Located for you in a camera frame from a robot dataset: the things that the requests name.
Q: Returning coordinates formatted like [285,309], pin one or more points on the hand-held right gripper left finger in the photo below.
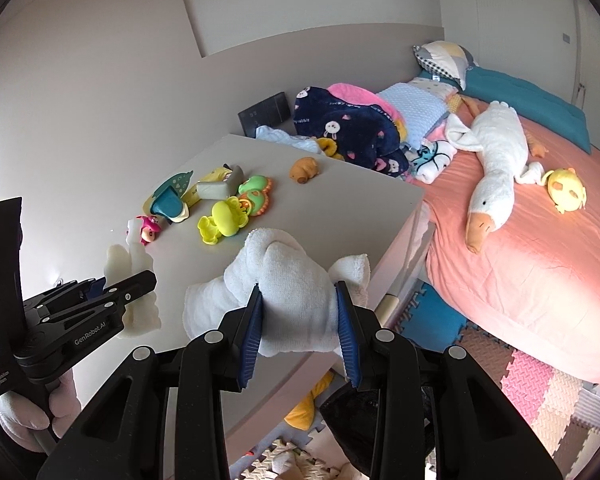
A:
[252,330]

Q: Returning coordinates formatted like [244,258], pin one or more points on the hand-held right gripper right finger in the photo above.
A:
[345,330]

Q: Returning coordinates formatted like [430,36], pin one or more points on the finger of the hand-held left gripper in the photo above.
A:
[130,285]
[94,287]

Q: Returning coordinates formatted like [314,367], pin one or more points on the white bottle toy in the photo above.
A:
[130,260]

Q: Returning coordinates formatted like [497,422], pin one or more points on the pink doll toy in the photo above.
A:
[147,227]

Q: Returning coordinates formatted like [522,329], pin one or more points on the white towel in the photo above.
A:
[290,280]

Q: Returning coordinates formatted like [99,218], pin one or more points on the bin with black bag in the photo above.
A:
[350,420]

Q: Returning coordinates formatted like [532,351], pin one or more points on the yellow duck toy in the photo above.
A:
[220,220]

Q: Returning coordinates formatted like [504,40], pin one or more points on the green plastic toy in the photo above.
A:
[255,184]

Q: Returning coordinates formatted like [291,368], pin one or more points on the brown bear toy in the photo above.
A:
[305,170]

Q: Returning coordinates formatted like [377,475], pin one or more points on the person's left hand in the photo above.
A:
[22,412]

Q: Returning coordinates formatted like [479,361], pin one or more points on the yellow star plush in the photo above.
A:
[300,412]

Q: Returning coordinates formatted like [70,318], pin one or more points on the grey foam block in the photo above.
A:
[215,190]

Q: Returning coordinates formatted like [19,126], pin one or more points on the beige nightstand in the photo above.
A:
[340,195]

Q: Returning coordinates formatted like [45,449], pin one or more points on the yellow flat toy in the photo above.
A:
[212,175]

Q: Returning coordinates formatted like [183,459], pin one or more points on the white cartoon printed cloth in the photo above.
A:
[432,160]

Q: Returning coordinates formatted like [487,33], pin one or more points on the bed with pink sheet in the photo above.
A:
[530,280]

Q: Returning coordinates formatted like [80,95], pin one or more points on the colourful foam floor mats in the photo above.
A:
[530,385]

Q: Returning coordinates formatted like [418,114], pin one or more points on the pale blue white cloth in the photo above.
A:
[280,137]

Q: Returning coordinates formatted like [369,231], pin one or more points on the navy printed blanket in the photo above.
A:
[350,135]

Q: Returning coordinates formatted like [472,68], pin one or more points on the white goose plush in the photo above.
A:
[500,160]

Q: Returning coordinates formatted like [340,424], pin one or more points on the light blue dotted blanket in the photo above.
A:
[415,110]

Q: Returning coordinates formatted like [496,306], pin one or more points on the pink fleece blanket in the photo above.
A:
[360,94]

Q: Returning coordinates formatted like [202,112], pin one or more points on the white yellow patterned quilt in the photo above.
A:
[442,91]

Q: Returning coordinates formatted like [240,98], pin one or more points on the yellow chick plush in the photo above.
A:
[566,190]

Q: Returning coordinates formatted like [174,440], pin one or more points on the patchwork pillow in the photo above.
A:
[445,60]

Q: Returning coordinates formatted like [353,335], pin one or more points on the teal cushion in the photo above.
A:
[525,95]

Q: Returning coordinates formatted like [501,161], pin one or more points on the white wardrobe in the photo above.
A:
[520,20]

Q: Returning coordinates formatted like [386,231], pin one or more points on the black wall socket panel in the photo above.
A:
[262,110]

